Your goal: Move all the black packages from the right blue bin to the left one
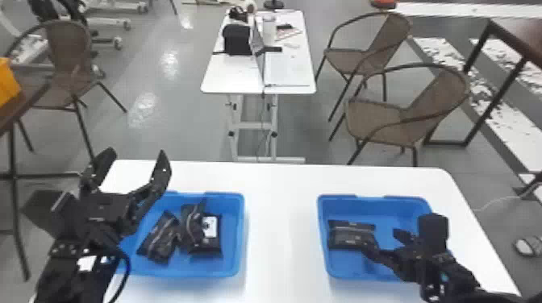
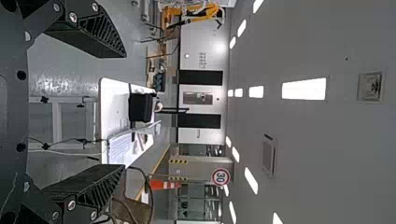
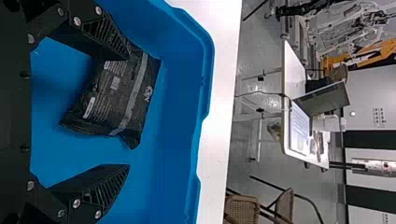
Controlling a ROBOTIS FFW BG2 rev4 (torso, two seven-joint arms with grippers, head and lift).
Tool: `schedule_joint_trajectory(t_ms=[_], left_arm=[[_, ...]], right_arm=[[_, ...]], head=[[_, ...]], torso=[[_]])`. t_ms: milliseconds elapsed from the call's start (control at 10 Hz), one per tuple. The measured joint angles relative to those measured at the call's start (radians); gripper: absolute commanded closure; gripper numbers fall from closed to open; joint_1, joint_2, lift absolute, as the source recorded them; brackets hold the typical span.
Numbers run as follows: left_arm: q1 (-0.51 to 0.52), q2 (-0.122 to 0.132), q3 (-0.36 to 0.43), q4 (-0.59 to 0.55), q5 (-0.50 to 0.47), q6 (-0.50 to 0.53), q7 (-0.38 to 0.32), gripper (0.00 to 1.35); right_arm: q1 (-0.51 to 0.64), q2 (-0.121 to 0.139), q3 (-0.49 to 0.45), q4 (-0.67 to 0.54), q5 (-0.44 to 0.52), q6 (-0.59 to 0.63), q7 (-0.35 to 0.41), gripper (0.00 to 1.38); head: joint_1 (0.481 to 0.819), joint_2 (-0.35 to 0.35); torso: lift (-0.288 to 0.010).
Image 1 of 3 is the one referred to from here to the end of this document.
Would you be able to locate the white side table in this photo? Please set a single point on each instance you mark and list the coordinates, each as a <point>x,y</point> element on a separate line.
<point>288,70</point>

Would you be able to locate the black part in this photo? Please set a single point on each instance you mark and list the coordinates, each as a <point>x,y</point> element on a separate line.
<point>349,234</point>
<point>202,230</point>
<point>158,239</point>

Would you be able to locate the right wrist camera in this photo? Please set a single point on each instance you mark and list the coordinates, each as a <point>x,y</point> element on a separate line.
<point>432,234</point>

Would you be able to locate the blue tray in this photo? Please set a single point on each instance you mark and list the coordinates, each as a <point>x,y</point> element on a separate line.
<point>381,209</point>
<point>220,228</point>

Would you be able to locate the brown chair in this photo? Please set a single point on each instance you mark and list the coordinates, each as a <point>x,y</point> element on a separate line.
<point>381,42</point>
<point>63,55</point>
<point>393,120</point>

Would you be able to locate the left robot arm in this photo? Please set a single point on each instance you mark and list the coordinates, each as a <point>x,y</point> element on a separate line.
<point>63,277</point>

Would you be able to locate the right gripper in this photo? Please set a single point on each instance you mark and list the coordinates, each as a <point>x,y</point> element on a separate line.
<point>423,268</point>

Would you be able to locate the dark side table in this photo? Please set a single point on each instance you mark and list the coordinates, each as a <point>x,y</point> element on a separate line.
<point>523,36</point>

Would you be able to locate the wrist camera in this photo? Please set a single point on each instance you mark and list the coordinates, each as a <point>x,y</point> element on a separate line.
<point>432,234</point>
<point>65,213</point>

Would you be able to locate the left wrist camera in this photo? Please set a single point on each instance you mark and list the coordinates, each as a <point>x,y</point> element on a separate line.
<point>65,213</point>

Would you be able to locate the yellow tray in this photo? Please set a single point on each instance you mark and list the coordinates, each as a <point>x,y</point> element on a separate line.
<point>7,82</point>

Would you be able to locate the black box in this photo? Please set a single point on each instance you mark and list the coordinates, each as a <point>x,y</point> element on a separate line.
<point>237,40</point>

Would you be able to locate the white cup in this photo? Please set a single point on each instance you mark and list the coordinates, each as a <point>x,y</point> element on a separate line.
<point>269,29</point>

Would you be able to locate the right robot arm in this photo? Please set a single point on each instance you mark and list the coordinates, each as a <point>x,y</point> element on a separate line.
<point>463,284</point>

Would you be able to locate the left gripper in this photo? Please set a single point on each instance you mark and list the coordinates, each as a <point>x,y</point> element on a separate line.
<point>103,215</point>

